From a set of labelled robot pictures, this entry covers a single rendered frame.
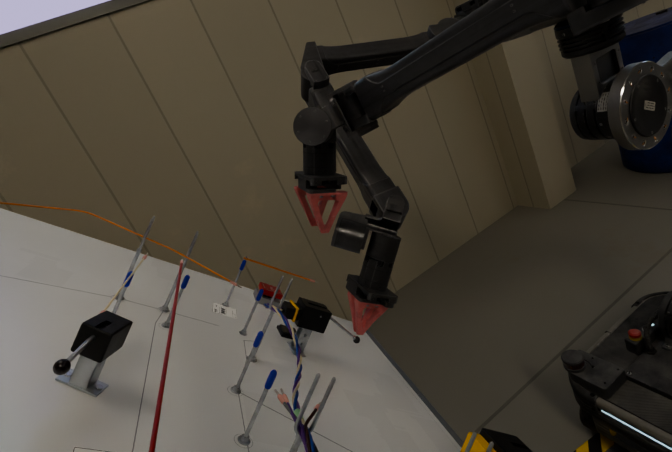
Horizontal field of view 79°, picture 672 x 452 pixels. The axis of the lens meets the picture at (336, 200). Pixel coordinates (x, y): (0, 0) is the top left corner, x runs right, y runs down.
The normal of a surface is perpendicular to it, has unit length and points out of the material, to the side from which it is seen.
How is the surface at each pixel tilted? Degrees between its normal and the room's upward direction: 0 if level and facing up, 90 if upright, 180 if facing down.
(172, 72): 90
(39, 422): 50
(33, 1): 90
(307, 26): 90
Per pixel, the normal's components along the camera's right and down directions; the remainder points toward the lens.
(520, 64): 0.41, 0.09
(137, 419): 0.40, -0.91
